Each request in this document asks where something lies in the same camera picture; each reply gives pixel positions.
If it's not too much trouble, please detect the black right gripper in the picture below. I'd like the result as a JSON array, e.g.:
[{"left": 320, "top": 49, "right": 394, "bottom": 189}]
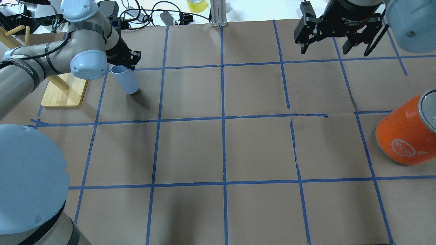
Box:
[{"left": 295, "top": 0, "right": 383, "bottom": 55}]

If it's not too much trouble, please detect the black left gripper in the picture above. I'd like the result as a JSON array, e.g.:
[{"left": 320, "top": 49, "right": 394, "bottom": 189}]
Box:
[{"left": 106, "top": 37, "right": 141, "bottom": 71}]

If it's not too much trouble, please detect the light blue plastic cup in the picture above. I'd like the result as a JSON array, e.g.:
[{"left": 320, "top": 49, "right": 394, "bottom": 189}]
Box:
[{"left": 110, "top": 65, "right": 139, "bottom": 94}]

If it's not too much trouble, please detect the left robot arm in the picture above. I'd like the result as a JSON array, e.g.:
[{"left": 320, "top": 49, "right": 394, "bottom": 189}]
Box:
[{"left": 1, "top": 0, "right": 141, "bottom": 245}]

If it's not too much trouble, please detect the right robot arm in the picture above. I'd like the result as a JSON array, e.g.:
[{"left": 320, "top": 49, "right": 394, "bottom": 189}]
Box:
[{"left": 294, "top": 0, "right": 436, "bottom": 57}]

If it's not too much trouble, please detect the black power adapter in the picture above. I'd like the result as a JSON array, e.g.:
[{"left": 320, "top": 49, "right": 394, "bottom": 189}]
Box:
[{"left": 97, "top": 0, "right": 119, "bottom": 21}]

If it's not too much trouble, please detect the wooden mug tree stand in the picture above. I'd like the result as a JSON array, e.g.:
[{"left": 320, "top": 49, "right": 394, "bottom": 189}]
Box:
[{"left": 0, "top": 25, "right": 88, "bottom": 108}]

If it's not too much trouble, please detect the yellow tape roll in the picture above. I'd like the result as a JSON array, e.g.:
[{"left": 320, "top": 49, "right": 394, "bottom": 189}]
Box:
[{"left": 186, "top": 0, "right": 208, "bottom": 13}]

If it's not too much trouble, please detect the orange canister with grey lid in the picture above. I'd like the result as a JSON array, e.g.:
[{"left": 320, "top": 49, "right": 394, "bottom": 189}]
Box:
[{"left": 376, "top": 88, "right": 436, "bottom": 165}]

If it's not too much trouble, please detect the black cable bundle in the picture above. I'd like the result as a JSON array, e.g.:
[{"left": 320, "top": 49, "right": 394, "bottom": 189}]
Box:
[{"left": 118, "top": 0, "right": 211, "bottom": 29}]

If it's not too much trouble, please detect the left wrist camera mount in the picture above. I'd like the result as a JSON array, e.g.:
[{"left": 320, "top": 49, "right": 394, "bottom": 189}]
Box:
[{"left": 108, "top": 15, "right": 129, "bottom": 35}]

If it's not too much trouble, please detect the aluminium frame post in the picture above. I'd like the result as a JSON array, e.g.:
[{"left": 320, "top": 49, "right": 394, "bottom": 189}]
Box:
[{"left": 210, "top": 0, "right": 228, "bottom": 27}]

